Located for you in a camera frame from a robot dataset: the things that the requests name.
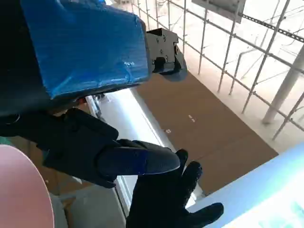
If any white mesh front cabinet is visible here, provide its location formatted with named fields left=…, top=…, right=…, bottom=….
left=53, top=89, right=205, bottom=228

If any pink bowl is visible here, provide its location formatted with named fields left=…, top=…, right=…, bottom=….
left=0, top=144, right=55, bottom=228

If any white round post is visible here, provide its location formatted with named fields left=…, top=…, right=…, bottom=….
left=262, top=51, right=304, bottom=124

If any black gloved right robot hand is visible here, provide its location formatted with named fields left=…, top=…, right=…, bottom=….
left=125, top=149, right=225, bottom=228

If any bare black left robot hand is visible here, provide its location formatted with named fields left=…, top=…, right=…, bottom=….
left=0, top=0, right=189, bottom=189

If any grey hanging sign plate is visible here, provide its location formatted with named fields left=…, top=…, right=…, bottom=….
left=191, top=0, right=246, bottom=24

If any green cutting mat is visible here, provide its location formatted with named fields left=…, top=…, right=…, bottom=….
left=185, top=142, right=304, bottom=228

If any white metal grid rack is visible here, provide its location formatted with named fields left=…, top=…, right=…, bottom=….
left=111, top=0, right=304, bottom=141

